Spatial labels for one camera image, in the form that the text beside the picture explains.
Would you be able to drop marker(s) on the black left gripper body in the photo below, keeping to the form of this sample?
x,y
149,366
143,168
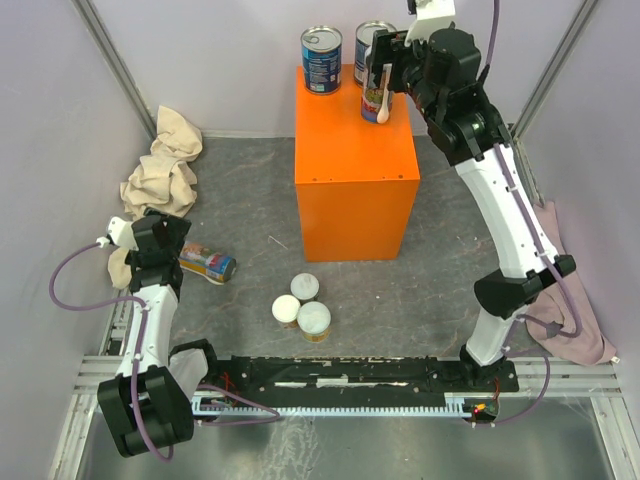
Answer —
x,y
176,230

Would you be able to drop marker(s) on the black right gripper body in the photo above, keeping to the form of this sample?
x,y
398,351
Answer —
x,y
408,62

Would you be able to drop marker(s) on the colourful can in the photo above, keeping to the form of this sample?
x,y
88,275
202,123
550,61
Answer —
x,y
376,102

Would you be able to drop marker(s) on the yellow labelled can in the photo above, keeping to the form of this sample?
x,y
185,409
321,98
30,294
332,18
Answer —
x,y
215,267

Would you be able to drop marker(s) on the blue tall tin can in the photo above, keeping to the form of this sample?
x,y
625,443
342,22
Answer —
x,y
321,48

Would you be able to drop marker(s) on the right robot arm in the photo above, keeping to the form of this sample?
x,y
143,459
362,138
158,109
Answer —
x,y
445,79

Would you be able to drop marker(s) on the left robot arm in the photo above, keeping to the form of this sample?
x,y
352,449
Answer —
x,y
147,404

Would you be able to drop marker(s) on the orange box counter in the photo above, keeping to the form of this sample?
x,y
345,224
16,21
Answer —
x,y
356,181

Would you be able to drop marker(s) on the beige crumpled cloth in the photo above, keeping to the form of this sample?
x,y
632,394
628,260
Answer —
x,y
163,179

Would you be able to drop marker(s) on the white lid small can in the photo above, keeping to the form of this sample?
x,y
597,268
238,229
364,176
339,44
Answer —
x,y
285,309

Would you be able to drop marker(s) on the grey lid can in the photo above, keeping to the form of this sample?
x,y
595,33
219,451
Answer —
x,y
305,287

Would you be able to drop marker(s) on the yellow can white lid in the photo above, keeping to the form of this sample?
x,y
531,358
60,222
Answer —
x,y
314,321

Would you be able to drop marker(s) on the mauve crumpled cloth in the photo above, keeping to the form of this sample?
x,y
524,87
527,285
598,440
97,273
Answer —
x,y
591,347

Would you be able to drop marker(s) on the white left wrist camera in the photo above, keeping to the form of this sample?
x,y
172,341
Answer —
x,y
119,232

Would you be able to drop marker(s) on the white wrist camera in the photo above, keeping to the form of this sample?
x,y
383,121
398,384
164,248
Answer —
x,y
119,232
430,16

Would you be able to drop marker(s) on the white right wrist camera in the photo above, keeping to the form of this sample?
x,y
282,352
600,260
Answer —
x,y
430,16

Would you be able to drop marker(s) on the aluminium frame post right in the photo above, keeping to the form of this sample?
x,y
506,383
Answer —
x,y
552,70

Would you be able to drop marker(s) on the aluminium frame post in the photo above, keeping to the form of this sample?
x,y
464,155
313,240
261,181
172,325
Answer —
x,y
552,70
98,31

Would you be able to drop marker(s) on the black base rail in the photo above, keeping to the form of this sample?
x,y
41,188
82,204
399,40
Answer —
x,y
326,382

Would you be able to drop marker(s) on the aluminium frame post left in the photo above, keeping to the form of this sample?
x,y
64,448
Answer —
x,y
98,31

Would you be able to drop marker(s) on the light blue cable duct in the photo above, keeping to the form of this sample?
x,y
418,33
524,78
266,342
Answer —
x,y
216,405

